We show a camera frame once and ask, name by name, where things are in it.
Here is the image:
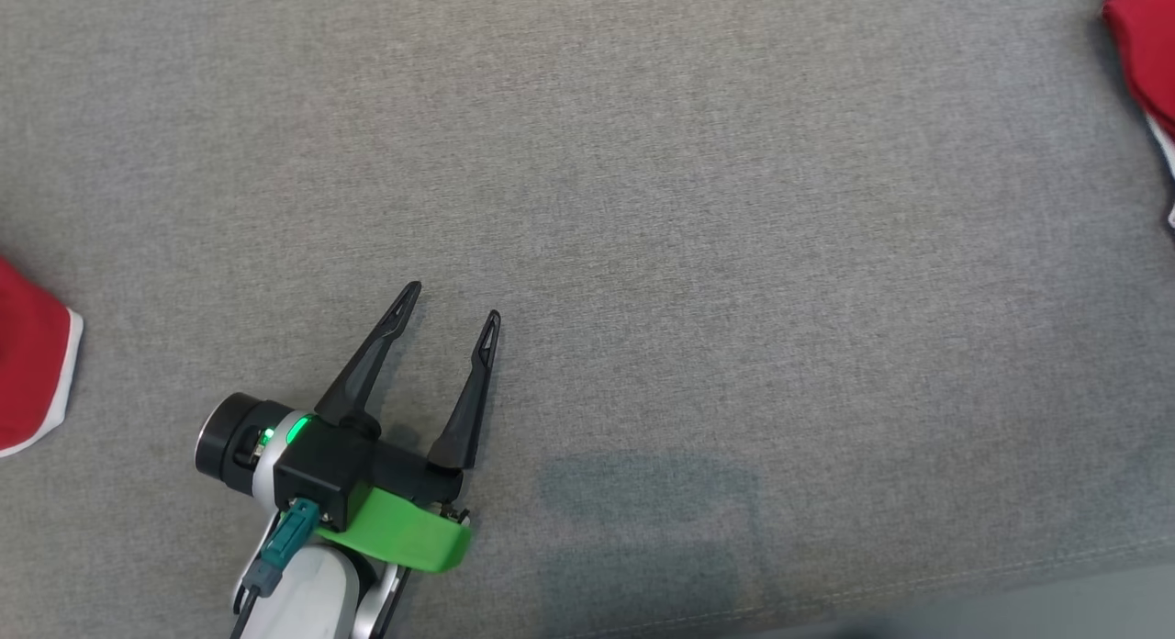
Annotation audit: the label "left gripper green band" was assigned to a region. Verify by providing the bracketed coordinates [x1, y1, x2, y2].
[314, 281, 502, 574]

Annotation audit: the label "red shorts with white stripe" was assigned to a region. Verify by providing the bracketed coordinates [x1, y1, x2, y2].
[0, 258, 85, 459]

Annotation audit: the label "red number 23 jersey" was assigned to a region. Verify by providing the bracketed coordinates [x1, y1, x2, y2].
[1102, 0, 1175, 229]

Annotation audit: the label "teal plug left camera cable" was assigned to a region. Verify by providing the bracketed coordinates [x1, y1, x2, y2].
[229, 499, 320, 639]

